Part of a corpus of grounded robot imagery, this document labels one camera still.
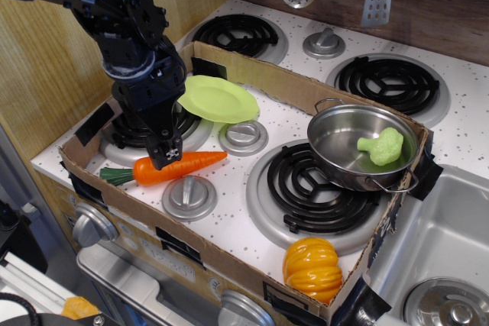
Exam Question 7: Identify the silver sink drain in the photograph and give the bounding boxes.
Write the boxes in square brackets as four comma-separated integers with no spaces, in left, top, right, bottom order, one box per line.
[402,277,488,325]

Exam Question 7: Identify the black cable bottom left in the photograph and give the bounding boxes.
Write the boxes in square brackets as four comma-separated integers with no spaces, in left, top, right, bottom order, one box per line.
[0,292,40,326]

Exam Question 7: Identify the hanging metal spatula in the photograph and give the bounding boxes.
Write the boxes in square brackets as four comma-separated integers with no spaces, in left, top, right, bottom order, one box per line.
[361,0,392,27]

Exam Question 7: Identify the silver knob middle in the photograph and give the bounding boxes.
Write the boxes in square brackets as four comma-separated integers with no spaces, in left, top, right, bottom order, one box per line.
[219,121,269,157]

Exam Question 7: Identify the black burner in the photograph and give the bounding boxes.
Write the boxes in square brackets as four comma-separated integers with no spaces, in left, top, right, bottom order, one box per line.
[99,104,214,167]
[246,140,388,256]
[325,53,451,127]
[185,14,288,65]

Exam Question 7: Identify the silver sink basin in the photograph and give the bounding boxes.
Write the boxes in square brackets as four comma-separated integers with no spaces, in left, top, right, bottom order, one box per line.
[368,166,488,325]

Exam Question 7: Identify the light green plastic plate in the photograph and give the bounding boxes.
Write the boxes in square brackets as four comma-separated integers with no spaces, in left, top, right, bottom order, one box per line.
[178,75,260,124]

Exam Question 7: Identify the rear right black burner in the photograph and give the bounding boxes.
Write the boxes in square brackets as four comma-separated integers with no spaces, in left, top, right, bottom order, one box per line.
[325,53,451,127]

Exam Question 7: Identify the cardboard fence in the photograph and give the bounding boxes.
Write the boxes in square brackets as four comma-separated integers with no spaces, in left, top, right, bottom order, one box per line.
[58,40,444,326]

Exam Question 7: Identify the silver knob rear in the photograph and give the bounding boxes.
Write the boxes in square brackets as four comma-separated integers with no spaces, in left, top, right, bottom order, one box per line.
[303,27,346,60]

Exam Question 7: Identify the stainless steel pan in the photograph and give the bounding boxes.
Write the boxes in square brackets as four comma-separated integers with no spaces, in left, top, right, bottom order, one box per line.
[307,98,420,193]

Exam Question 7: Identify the silver knob front centre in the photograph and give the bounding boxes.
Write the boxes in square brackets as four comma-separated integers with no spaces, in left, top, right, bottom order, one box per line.
[162,175,217,222]

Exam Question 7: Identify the silver oven knob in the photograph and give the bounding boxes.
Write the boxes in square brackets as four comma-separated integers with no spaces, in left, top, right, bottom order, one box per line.
[72,203,118,247]
[218,289,275,326]

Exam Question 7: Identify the silver oven knob right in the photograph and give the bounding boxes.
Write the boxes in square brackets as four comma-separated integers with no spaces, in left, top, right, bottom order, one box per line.
[218,289,275,326]

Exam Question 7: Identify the rear left black burner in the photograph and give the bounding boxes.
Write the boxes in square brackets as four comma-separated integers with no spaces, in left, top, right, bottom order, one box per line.
[185,14,288,65]

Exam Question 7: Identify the front left black burner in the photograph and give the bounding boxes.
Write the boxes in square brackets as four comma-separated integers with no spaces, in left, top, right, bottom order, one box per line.
[99,104,214,167]

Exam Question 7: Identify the silver oven knob left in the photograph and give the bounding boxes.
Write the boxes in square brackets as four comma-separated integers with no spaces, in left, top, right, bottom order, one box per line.
[72,203,118,247]

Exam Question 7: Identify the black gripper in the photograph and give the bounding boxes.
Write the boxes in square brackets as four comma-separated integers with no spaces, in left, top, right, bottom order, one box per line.
[112,56,186,170]

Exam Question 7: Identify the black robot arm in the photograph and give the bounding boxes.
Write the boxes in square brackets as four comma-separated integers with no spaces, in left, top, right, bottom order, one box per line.
[22,0,186,169]

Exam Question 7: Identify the orange toy pumpkin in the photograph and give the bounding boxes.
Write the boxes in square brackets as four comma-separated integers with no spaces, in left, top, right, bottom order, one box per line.
[282,237,343,304]

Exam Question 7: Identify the orange object bottom left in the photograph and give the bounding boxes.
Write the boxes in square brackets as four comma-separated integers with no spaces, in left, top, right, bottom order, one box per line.
[60,296,99,320]

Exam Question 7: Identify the orange toy carrot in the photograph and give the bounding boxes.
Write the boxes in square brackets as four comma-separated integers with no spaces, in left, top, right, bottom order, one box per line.
[99,151,228,186]

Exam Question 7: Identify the silver oven door handle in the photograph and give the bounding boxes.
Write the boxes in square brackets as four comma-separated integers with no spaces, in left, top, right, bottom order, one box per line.
[76,244,199,326]

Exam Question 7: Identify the front right black burner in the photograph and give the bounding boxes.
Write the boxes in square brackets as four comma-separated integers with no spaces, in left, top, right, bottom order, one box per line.
[246,140,388,256]

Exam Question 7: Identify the light green toy broccoli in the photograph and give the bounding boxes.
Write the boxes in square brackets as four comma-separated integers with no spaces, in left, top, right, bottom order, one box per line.
[357,127,404,166]

